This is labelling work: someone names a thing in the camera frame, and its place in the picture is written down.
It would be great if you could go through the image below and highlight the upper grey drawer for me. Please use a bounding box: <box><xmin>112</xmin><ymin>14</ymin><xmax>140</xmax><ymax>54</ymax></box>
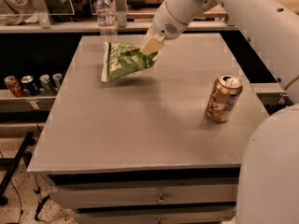
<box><xmin>48</xmin><ymin>178</ymin><xmax>237</xmax><ymax>209</ymax></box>

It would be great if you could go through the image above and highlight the silver soda can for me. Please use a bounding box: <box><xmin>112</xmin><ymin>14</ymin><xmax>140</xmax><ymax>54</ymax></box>
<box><xmin>52</xmin><ymin>73</ymin><xmax>63</xmax><ymax>90</ymax></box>

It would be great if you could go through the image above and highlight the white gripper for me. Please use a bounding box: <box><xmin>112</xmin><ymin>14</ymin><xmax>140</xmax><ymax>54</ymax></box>
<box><xmin>140</xmin><ymin>1</ymin><xmax>188</xmax><ymax>62</ymax></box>

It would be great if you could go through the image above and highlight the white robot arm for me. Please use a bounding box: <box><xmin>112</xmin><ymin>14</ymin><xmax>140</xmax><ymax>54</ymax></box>
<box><xmin>145</xmin><ymin>0</ymin><xmax>299</xmax><ymax>224</ymax></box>

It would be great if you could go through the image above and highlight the lower grey drawer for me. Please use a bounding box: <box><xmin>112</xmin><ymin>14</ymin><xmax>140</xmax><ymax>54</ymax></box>
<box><xmin>74</xmin><ymin>206</ymin><xmax>235</xmax><ymax>224</ymax></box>

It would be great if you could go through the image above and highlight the red soda can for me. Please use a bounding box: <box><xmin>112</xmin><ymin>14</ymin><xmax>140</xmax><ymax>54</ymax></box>
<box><xmin>4</xmin><ymin>76</ymin><xmax>23</xmax><ymax>97</ymax></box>

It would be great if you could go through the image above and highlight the orange soda can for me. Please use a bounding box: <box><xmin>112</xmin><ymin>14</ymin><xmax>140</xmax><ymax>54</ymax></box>
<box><xmin>206</xmin><ymin>73</ymin><xmax>243</xmax><ymax>122</ymax></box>

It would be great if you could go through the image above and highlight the black stand leg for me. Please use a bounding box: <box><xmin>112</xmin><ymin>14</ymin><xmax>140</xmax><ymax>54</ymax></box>
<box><xmin>0</xmin><ymin>132</ymin><xmax>36</xmax><ymax>206</ymax></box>

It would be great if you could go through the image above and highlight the green soda can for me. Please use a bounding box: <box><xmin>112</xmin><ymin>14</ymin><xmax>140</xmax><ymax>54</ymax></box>
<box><xmin>39</xmin><ymin>75</ymin><xmax>55</xmax><ymax>96</ymax></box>

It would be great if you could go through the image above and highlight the dark blue soda can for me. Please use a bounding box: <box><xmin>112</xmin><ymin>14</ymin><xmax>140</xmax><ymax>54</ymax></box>
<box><xmin>21</xmin><ymin>76</ymin><xmax>40</xmax><ymax>96</ymax></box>

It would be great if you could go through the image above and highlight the grey cloth behind panel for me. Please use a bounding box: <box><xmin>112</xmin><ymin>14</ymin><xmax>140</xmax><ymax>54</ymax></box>
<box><xmin>0</xmin><ymin>0</ymin><xmax>73</xmax><ymax>25</ymax></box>

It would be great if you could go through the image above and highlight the green jalapeno chip bag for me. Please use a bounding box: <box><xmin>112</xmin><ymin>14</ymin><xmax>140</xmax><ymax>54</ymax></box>
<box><xmin>101</xmin><ymin>42</ymin><xmax>158</xmax><ymax>82</ymax></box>

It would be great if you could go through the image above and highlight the grey drawer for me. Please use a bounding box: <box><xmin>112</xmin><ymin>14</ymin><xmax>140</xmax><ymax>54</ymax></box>
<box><xmin>74</xmin><ymin>206</ymin><xmax>235</xmax><ymax>224</ymax></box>
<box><xmin>48</xmin><ymin>178</ymin><xmax>237</xmax><ymax>209</ymax></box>

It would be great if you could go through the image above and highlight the clear plastic water bottle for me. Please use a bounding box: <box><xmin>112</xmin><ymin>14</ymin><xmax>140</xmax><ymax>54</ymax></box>
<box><xmin>95</xmin><ymin>0</ymin><xmax>118</xmax><ymax>42</ymax></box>

